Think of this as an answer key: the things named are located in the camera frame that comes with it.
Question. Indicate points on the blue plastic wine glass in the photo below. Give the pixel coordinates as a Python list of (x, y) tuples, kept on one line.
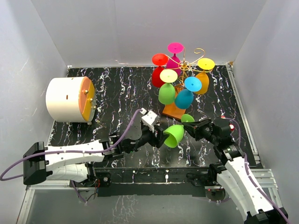
[(185, 97)]

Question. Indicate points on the black front mounting rail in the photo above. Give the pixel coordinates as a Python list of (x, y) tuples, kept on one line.
[(195, 182)]

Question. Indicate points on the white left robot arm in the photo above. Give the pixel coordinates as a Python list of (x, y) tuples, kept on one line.
[(74, 162)]

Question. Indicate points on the orange plastic wine glass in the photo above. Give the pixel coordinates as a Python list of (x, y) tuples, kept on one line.
[(206, 64)]

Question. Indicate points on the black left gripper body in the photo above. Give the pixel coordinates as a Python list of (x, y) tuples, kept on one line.
[(148, 136)]

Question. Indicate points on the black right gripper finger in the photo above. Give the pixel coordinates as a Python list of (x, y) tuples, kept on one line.
[(193, 132), (200, 123)]

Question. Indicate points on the red emergency stop button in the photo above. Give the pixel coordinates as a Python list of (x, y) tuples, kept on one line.
[(232, 127)]

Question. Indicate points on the white cylinder with coloured lid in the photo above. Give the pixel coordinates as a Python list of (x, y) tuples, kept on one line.
[(71, 100)]

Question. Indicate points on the orange wooden rack base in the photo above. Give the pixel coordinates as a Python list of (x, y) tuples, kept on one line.
[(173, 111)]

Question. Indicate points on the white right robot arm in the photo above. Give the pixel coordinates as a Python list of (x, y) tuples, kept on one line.
[(232, 172)]

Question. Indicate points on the red plastic wine glass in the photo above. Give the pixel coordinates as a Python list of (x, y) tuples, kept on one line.
[(159, 60)]

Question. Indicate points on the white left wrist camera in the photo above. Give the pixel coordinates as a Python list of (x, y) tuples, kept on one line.
[(149, 118)]

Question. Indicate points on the gold wire wine glass rack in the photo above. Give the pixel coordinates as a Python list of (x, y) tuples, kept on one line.
[(187, 66)]

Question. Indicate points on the green wine glass front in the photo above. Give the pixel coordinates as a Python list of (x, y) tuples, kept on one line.
[(167, 91)]

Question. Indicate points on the pink plastic wine glass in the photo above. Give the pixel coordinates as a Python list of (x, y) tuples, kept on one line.
[(173, 63)]

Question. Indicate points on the green wine glass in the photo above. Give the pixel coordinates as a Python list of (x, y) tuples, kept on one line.
[(176, 132), (167, 91)]

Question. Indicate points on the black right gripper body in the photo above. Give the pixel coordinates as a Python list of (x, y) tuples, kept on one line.
[(206, 132)]

